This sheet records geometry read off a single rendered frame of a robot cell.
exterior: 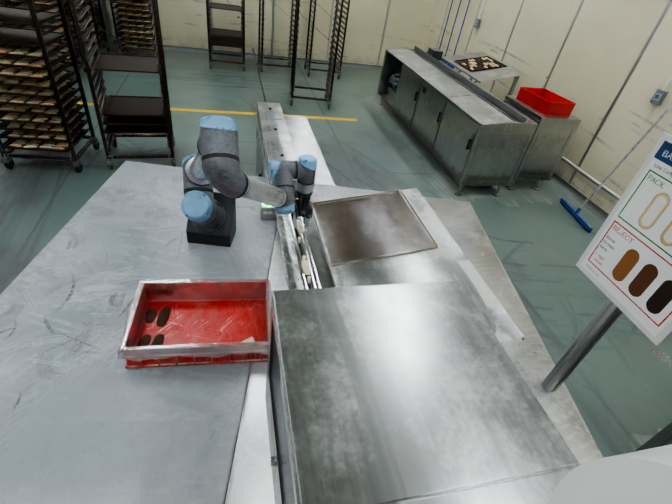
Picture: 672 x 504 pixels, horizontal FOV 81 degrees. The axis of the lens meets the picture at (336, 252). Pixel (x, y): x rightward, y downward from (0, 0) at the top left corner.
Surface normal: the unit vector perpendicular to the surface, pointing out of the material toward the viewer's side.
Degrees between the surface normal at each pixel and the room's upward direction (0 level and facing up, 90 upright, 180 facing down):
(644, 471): 92
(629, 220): 90
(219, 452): 0
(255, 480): 0
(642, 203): 90
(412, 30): 89
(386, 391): 0
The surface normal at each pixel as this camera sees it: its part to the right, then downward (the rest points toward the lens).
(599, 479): -0.97, 0.02
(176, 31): 0.22, 0.63
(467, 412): 0.14, -0.78
